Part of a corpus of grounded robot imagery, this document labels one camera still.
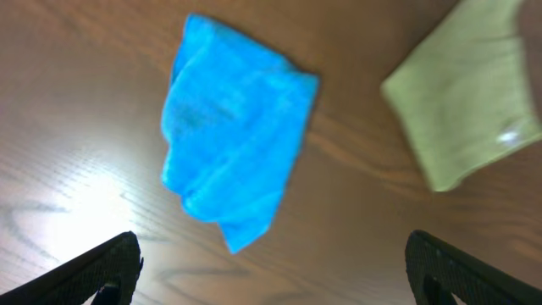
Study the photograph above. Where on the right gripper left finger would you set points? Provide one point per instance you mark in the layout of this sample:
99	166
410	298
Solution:
107	274

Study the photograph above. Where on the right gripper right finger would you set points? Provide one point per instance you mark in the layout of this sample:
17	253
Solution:
439	273

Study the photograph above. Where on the blue microfiber cloth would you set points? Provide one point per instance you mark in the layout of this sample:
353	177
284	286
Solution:
233	119

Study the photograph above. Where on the green cloth unfolded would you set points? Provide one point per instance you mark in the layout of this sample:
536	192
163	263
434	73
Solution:
463	96

